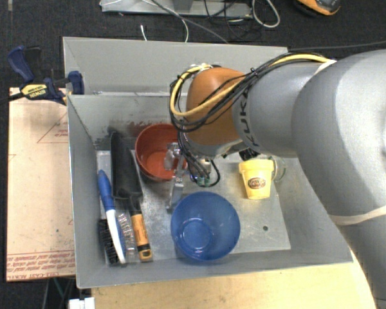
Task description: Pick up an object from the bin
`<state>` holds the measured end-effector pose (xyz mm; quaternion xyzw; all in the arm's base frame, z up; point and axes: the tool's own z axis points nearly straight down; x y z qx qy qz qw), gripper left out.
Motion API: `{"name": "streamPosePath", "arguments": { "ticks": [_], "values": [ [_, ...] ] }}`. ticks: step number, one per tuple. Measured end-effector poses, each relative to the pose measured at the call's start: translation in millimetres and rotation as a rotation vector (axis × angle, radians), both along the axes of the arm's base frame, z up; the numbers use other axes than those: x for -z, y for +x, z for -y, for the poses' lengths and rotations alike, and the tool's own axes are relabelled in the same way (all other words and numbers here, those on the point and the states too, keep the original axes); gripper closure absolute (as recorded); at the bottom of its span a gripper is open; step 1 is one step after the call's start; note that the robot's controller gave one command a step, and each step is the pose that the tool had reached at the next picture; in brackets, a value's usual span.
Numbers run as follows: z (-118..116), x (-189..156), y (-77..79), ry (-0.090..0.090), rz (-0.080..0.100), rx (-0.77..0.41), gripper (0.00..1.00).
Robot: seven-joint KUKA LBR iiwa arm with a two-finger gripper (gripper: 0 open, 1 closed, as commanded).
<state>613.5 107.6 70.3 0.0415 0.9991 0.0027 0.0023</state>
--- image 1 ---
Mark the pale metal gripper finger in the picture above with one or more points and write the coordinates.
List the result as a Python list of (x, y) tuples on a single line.
[(172, 155), (176, 194)]

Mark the red-brown bowl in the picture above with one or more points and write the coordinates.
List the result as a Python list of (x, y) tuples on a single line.
[(151, 153)]

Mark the blue plastic bowl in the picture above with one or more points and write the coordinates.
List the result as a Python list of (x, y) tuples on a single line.
[(206, 227)]

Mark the yellow cup with round label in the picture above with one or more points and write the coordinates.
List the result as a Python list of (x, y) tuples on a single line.
[(256, 180)]

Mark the clear plastic tube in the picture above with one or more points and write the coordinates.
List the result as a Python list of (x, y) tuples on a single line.
[(128, 233)]

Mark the blue and white brush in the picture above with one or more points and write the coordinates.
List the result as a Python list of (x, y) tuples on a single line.
[(111, 214)]

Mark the grey metal bin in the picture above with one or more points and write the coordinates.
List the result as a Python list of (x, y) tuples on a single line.
[(257, 217)]

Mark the clear glass cup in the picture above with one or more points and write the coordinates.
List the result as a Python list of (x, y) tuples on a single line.
[(279, 169)]

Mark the brown cardboard board red print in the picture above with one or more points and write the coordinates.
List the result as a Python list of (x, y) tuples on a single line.
[(38, 185)]

